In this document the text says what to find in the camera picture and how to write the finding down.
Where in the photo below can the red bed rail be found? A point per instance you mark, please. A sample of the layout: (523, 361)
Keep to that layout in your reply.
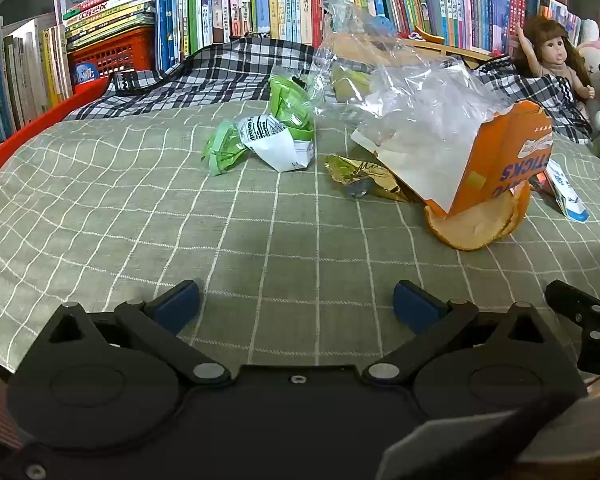
(86, 94)

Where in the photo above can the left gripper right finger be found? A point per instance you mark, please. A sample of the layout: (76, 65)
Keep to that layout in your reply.
(435, 326)

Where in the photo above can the pink white bunny plush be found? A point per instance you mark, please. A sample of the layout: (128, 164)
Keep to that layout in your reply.
(589, 48)

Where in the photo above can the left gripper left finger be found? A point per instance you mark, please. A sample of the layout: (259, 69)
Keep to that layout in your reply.
(154, 327)

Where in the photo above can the green checked bed sheet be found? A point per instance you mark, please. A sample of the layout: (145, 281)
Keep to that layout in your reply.
(293, 271)

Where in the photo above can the green white snack wrapper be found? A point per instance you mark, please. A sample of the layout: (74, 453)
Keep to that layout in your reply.
(282, 137)

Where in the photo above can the orange sticks snack box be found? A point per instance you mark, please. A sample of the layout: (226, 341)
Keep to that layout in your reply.
(456, 158)

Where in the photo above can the leaning books at left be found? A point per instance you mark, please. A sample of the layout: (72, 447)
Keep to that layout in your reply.
(35, 75)

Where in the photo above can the black white plaid blanket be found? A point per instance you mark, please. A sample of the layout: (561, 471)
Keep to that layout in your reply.
(239, 71)

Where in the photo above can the stack of flat books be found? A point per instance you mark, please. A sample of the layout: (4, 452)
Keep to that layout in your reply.
(94, 21)

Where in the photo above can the gold foil wrapper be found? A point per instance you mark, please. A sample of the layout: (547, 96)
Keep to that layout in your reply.
(360, 178)

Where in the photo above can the red plastic basket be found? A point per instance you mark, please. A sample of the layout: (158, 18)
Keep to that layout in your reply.
(131, 50)

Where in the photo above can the brown haired doll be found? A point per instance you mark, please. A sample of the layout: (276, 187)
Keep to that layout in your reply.
(544, 49)

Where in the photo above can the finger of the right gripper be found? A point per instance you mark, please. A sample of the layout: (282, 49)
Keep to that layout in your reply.
(575, 304)

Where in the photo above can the clear plastic bag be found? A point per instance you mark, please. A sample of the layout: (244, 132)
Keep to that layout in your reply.
(399, 98)

